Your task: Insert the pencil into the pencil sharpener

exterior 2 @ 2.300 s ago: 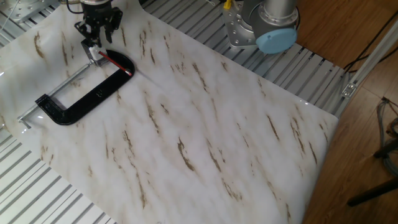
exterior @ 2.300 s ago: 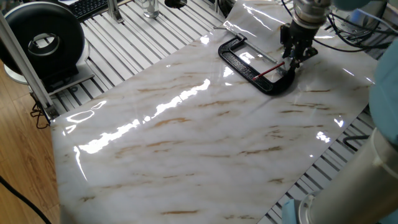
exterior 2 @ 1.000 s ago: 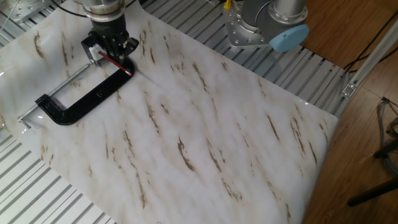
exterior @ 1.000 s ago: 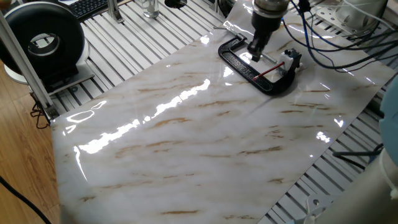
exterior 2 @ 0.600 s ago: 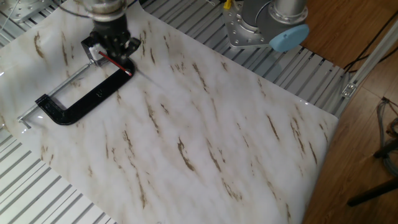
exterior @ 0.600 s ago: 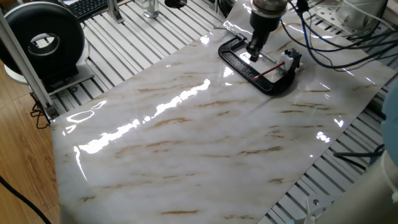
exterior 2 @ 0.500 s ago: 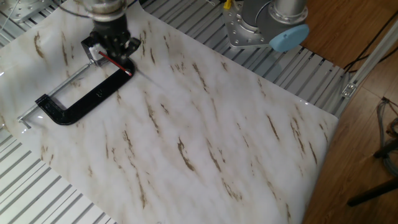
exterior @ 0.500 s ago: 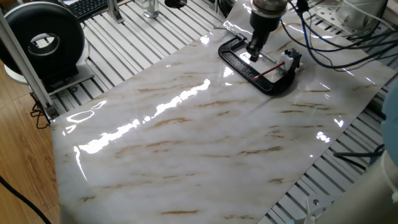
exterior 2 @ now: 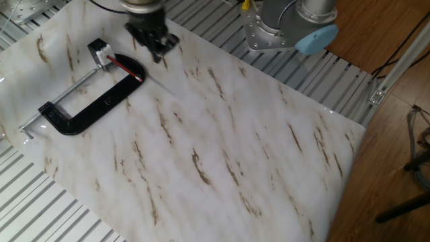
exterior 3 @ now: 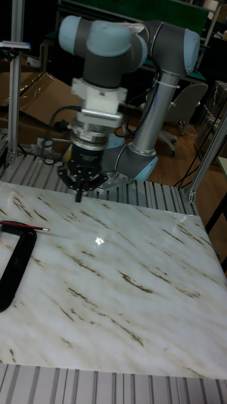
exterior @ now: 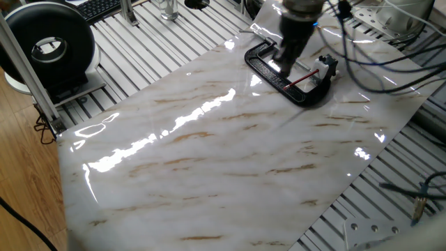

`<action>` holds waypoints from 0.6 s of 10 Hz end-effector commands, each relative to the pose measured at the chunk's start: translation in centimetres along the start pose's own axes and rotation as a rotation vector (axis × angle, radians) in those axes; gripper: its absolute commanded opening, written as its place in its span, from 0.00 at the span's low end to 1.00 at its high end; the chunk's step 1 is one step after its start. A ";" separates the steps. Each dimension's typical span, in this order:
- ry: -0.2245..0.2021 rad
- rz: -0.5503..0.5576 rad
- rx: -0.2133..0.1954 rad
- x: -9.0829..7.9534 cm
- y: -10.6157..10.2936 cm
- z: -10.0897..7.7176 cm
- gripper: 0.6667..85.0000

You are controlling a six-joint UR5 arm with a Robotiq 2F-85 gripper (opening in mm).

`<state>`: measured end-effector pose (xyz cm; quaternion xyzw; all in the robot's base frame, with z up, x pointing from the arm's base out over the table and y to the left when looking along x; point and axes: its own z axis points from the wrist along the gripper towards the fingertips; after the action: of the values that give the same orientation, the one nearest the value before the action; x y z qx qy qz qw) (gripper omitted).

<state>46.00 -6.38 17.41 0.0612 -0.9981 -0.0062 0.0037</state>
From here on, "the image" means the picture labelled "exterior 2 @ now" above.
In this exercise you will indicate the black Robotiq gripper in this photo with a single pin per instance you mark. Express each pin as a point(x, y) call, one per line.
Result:
point(146, 25)

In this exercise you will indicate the red pencil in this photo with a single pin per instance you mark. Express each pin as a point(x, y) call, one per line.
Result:
point(124, 68)

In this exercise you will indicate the black C-clamp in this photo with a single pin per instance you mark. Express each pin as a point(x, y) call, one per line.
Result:
point(97, 107)

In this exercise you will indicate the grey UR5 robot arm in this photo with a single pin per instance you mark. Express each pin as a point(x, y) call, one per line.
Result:
point(285, 20)

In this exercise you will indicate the black stand leg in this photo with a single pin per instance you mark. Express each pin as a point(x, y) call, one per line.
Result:
point(403, 208)

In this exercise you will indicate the aluminium frame extrusion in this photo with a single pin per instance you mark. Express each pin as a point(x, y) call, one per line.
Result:
point(399, 64)

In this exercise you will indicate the small yellow clip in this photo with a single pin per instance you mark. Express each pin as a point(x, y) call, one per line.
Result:
point(246, 4)

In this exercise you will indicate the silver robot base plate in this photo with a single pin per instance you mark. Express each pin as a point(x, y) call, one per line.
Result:
point(265, 42)

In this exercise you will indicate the white and black pencil sharpener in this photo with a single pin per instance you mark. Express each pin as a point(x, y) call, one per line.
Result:
point(100, 52)

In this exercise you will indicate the white marble pattern board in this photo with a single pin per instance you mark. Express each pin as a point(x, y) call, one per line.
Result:
point(235, 134)

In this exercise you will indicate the silver perforated mounting plate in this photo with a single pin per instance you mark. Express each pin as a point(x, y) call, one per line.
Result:
point(30, 10)

